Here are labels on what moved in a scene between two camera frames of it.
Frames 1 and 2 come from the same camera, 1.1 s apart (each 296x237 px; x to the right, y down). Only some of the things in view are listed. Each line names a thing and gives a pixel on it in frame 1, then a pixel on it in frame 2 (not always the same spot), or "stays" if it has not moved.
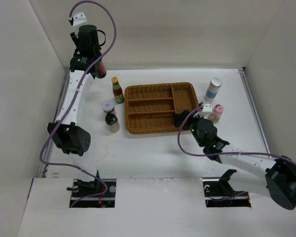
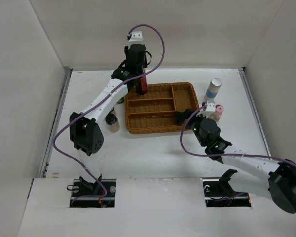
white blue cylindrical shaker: x=213 y=87 stays
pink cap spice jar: x=215 y=116 stays
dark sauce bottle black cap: x=100 y=70 -> x=141 y=85
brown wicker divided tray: x=151 y=108 stays
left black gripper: x=75 y=38 -> x=144 y=65
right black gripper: x=179 y=116 stays
